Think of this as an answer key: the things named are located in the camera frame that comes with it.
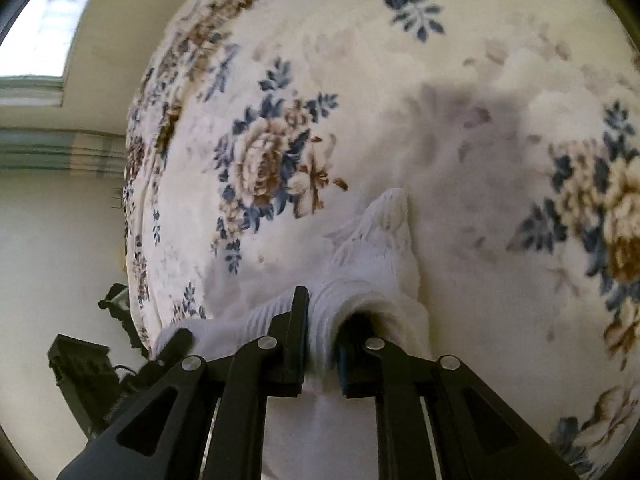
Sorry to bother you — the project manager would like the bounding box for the window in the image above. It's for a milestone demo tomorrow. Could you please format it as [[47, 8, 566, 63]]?
[[0, 0, 102, 109]]

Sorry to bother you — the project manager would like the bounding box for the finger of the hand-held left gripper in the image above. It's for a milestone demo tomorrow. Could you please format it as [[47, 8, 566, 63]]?
[[97, 282, 151, 358], [102, 329, 195, 423]]

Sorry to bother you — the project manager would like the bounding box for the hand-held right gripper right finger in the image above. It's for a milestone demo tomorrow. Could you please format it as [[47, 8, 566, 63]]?
[[336, 337, 582, 480]]

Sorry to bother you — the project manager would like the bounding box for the floral bed blanket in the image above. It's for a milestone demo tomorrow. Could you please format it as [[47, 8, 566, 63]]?
[[122, 0, 640, 480]]

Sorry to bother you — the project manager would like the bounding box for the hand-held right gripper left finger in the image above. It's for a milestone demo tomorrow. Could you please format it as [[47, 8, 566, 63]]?
[[56, 286, 311, 480]]

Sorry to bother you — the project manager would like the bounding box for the white knit sweater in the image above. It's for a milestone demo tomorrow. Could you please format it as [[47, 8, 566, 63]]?
[[152, 187, 434, 480]]

